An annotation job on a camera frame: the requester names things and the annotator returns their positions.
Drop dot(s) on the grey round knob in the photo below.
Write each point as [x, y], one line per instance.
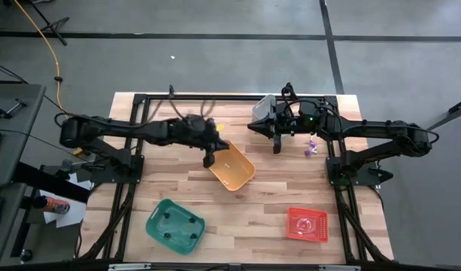
[66, 164]

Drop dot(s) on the silver aluminium extrusion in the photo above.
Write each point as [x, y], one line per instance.
[128, 267]
[339, 268]

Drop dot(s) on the yellow tape tag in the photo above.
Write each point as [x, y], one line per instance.
[219, 128]

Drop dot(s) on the green plastic bin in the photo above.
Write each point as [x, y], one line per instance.
[179, 227]

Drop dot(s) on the orange plastic bin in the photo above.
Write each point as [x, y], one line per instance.
[237, 173]

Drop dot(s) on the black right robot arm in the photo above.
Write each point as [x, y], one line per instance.
[376, 126]

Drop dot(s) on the black caster wheel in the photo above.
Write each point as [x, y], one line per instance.
[26, 256]

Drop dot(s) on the white paper sheets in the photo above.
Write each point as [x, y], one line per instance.
[74, 216]

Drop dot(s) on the black aluminium table frame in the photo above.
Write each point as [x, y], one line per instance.
[234, 97]

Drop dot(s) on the black stand leg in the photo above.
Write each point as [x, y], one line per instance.
[459, 107]

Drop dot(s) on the black table clamp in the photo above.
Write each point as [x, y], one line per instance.
[288, 88]
[171, 90]

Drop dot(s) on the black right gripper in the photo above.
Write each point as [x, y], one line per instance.
[298, 118]

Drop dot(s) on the black tripod stand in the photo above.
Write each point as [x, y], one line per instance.
[49, 24]

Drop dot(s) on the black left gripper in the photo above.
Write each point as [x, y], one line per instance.
[200, 131]

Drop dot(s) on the white plastic bin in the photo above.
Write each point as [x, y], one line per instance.
[262, 109]

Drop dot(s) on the red perforated basket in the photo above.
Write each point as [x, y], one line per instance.
[307, 224]

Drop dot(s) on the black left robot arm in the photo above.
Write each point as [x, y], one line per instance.
[121, 128]

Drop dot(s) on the grey desk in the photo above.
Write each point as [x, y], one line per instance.
[23, 124]

